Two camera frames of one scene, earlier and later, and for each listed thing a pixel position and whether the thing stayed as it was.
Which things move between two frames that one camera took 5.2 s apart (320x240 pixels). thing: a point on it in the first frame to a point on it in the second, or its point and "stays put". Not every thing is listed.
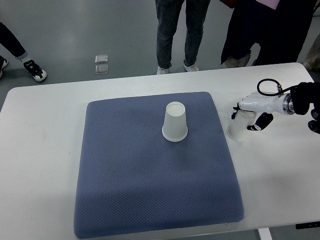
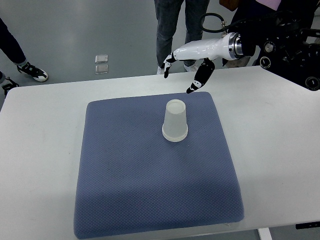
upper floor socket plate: (101, 59) stays put
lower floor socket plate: (101, 69) stays put
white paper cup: (237, 129) to (175, 127)
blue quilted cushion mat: (131, 181) stays put
